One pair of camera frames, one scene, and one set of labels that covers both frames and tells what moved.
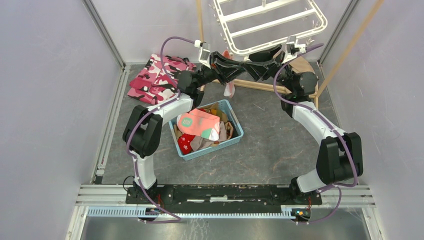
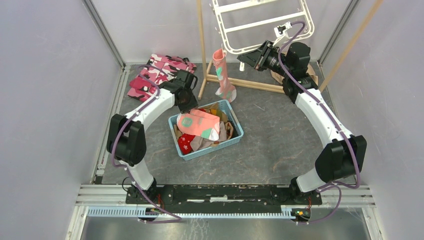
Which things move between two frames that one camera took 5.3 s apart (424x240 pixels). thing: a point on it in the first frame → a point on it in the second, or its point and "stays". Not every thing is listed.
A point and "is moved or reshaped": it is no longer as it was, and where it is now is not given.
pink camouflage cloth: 156,81 stays
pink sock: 197,122 stays
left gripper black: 228,69 → 192,104
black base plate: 224,198 stays
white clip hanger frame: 252,26 is moved or reshaped
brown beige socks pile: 225,131 stays
